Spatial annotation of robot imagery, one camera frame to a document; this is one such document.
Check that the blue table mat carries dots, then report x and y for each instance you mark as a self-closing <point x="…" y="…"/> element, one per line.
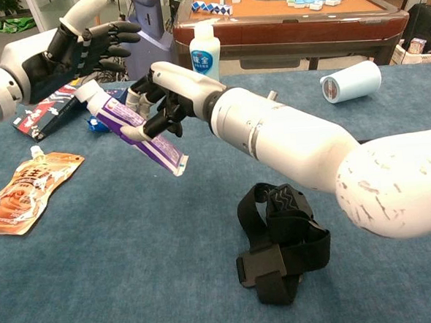
<point x="134" y="265"/>

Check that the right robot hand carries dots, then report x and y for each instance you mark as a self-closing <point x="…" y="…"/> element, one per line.
<point x="185" y="83"/>

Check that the small printed carton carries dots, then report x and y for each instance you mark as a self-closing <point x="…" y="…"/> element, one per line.
<point x="416" y="45"/>

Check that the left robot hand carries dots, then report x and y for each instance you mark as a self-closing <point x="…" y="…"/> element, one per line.
<point x="55" y="58"/>

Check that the black bag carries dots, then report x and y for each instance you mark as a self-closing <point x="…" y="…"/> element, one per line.
<point x="423" y="24"/>

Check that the white purple toothpaste tube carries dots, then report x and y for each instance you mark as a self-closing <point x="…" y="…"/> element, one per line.
<point x="114" y="116"/>

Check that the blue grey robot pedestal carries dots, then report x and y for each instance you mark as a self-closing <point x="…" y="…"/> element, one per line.
<point x="154" y="51"/>

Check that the green bag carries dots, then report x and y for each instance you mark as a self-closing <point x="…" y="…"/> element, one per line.
<point x="13" y="25"/>

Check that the blue white snake puzzle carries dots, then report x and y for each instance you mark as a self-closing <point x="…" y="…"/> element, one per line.
<point x="211" y="8"/>

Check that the blue cookie packet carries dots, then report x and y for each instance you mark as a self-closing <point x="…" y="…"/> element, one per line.
<point x="98" y="125"/>

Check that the light blue mug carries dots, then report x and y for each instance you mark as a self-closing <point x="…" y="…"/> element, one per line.
<point x="357" y="81"/>

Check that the brown mahjong table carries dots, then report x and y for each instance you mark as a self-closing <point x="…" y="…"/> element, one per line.
<point x="302" y="28"/>

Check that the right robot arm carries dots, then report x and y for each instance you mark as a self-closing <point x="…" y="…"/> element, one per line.
<point x="309" y="144"/>

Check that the white yogurt drink bottle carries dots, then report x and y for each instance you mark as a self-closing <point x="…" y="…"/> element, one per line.
<point x="205" y="48"/>

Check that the orange spout pouch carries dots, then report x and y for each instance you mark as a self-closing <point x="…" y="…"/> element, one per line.
<point x="23" y="195"/>

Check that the dark blue long box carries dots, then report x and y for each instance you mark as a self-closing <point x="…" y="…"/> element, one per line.
<point x="118" y="93"/>

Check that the black red patterned box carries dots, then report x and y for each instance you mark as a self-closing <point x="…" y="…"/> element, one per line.
<point x="48" y="117"/>

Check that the white storage crate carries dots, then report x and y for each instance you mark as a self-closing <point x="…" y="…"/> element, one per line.
<point x="421" y="58"/>

